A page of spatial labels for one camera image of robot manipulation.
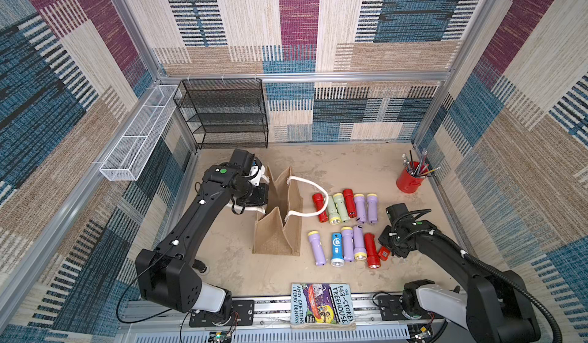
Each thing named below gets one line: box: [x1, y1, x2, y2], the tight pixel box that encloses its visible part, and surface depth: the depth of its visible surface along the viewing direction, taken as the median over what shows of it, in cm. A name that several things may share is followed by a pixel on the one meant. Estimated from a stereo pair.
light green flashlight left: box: [327, 195, 342, 226], surface depth 93 cm
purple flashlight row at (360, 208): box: [353, 192, 367, 225], surface depth 96 cm
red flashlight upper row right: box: [342, 188, 358, 219], surface depth 99 cm
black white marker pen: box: [191, 258, 210, 275], surface depth 82 cm
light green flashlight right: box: [332, 192, 350, 223], surface depth 96 cm
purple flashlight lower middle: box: [341, 225, 355, 262], surface depth 87 cm
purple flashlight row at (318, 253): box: [307, 230, 327, 267], surface depth 86 cm
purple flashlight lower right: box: [352, 225, 367, 261], surface depth 87 cm
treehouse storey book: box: [290, 283, 357, 325], surface depth 74 cm
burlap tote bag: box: [251, 165, 304, 257], surface depth 82 cm
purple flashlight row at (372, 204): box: [366, 192, 379, 224], surface depth 96 cm
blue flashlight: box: [330, 232, 346, 268], surface depth 85 cm
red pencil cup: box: [395, 160, 429, 194], surface depth 101 cm
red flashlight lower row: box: [363, 232, 382, 269], surface depth 85 cm
